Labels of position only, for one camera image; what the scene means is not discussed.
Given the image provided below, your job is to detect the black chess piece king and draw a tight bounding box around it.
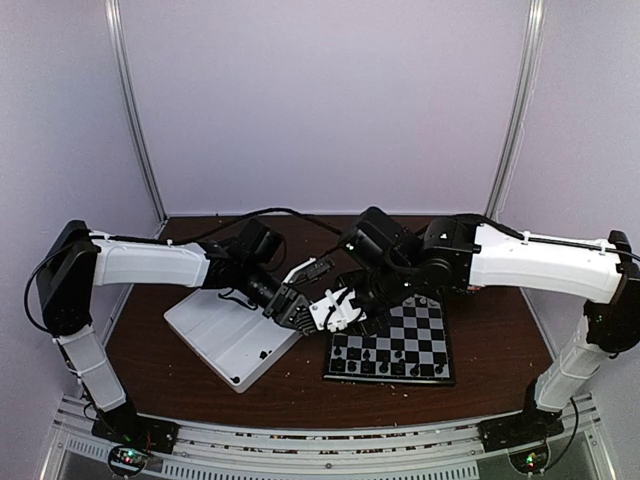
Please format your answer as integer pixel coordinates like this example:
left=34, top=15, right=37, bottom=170
left=391, top=359, right=406, bottom=377

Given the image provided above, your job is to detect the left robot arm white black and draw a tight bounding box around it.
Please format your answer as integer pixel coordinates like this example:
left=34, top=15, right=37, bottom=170
left=23, top=218, right=317, bottom=444

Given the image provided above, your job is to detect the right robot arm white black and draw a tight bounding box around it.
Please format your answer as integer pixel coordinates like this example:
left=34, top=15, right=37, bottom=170
left=319, top=207, right=639, bottom=442

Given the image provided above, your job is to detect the white chess pieces row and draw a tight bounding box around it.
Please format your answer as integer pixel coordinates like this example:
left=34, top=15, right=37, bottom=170
left=416, top=296, right=440, bottom=308

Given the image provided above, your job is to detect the black white chess board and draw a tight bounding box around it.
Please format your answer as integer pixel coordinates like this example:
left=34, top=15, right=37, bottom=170
left=323, top=295, right=456, bottom=386

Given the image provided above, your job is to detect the black rook board corner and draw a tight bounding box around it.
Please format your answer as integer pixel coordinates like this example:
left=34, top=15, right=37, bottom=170
left=331, top=358, right=345, bottom=372

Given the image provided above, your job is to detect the white plastic tray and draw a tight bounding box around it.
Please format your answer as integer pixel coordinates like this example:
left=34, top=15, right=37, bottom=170
left=164, top=289, right=302, bottom=393

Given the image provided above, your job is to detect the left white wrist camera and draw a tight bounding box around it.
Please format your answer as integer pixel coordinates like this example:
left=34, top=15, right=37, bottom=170
left=283, top=256, right=335, bottom=286

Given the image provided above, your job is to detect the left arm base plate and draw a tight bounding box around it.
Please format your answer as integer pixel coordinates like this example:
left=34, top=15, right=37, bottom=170
left=91, top=411, right=179, bottom=454

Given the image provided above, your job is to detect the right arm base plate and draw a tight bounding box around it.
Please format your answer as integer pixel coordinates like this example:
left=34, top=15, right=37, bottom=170
left=477, top=412, right=564, bottom=452

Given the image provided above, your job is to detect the left aluminium corner post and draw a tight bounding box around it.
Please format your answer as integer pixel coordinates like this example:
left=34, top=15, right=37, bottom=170
left=104, top=0, right=168, bottom=223

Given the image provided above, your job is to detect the aluminium corner post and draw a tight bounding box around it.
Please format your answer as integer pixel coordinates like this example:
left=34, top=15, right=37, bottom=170
left=485, top=0, right=546, bottom=220
left=104, top=0, right=168, bottom=223

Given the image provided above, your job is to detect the right aluminium corner post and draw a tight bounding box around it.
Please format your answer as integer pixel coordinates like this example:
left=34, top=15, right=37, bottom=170
left=485, top=0, right=546, bottom=220

